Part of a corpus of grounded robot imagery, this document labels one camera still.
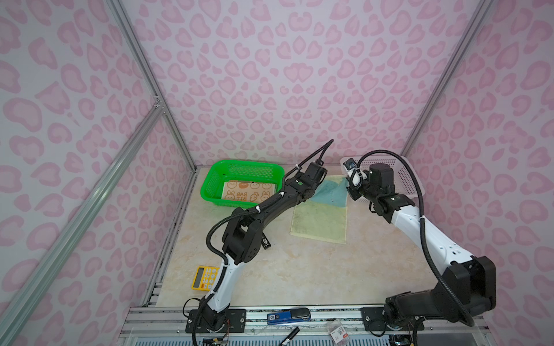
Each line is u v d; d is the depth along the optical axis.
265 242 0.88
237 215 0.50
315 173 0.72
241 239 0.54
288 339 0.69
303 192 0.67
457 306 0.38
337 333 0.69
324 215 1.01
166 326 0.73
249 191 1.04
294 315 0.70
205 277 0.82
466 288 0.40
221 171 1.10
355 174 0.69
